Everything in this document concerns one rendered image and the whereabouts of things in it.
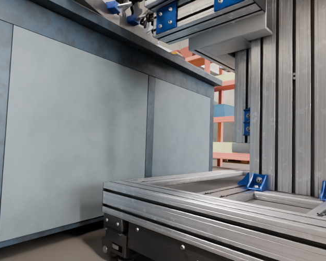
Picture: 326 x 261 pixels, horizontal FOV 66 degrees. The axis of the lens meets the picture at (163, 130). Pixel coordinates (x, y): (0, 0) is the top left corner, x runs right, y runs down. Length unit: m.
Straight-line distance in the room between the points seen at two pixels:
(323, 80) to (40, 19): 0.83
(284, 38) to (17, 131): 0.81
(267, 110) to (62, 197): 0.70
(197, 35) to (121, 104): 0.40
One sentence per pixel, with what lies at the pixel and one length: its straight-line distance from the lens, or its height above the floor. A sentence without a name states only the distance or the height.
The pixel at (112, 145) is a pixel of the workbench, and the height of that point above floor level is 0.34.
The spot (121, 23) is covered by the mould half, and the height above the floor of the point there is 0.86.
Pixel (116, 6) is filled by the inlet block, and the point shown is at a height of 0.85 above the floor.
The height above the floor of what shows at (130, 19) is 0.88.
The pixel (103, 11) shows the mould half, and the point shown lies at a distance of 1.02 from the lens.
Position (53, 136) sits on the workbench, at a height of 0.36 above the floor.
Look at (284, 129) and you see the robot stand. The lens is 0.77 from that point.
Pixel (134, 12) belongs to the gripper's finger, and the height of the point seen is 0.95.
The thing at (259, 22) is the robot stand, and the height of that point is 0.70.
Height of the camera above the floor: 0.35
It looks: 3 degrees up
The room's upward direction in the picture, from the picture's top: 2 degrees clockwise
